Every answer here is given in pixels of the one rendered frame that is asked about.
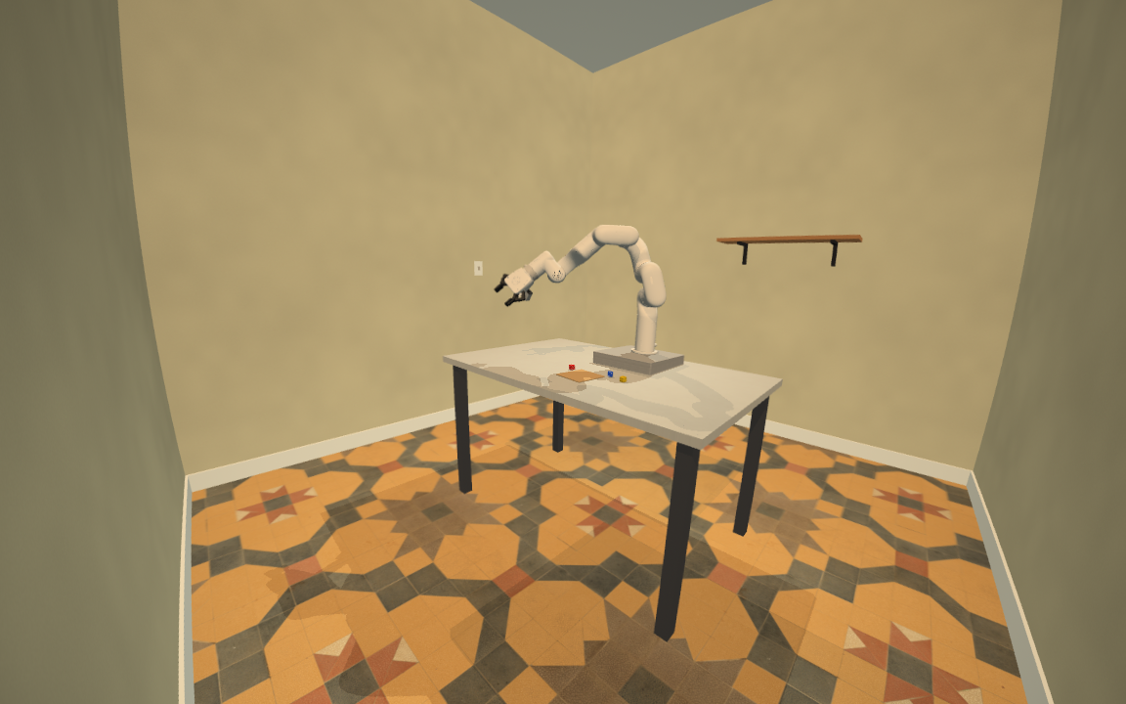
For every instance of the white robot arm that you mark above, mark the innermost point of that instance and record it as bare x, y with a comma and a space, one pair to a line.
628, 238

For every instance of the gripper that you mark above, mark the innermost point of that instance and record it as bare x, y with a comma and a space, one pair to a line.
519, 281

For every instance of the orange mat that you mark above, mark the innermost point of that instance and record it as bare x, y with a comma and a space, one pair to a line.
580, 375

